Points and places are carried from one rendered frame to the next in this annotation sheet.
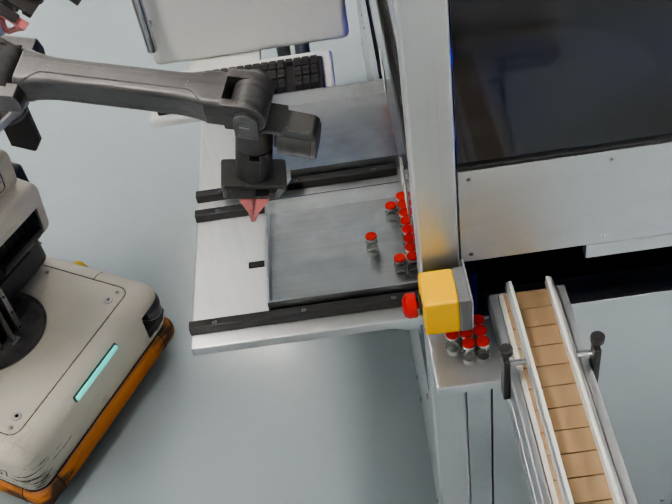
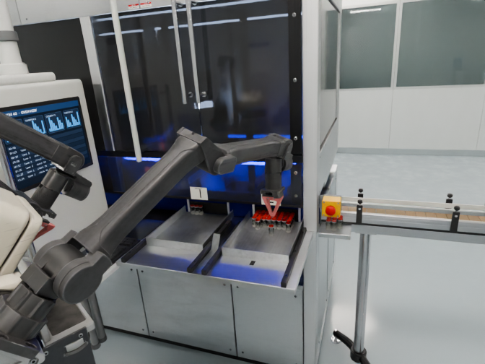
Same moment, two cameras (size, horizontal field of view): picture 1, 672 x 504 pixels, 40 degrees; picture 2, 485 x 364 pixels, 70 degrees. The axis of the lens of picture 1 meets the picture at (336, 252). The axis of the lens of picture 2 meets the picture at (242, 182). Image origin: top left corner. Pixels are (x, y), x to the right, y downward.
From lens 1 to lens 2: 158 cm
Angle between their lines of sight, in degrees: 64
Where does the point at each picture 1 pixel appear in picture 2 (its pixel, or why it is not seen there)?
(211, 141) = (149, 263)
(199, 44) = not seen: hidden behind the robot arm
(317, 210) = (233, 243)
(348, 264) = (273, 241)
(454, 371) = (343, 231)
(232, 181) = (276, 190)
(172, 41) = not seen: hidden behind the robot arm
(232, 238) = (228, 266)
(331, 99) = (166, 228)
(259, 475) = not seen: outside the picture
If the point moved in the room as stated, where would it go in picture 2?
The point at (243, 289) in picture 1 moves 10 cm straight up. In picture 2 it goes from (265, 269) to (264, 243)
